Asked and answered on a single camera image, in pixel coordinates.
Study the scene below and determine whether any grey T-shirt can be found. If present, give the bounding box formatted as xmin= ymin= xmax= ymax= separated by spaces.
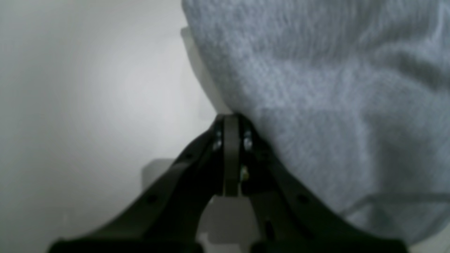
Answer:
xmin=182 ymin=0 xmax=450 ymax=245

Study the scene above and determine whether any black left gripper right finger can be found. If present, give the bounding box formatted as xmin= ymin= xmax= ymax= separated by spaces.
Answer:
xmin=224 ymin=115 xmax=408 ymax=253

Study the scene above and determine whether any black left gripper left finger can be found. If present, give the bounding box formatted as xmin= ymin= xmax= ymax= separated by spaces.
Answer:
xmin=49 ymin=116 xmax=224 ymax=253

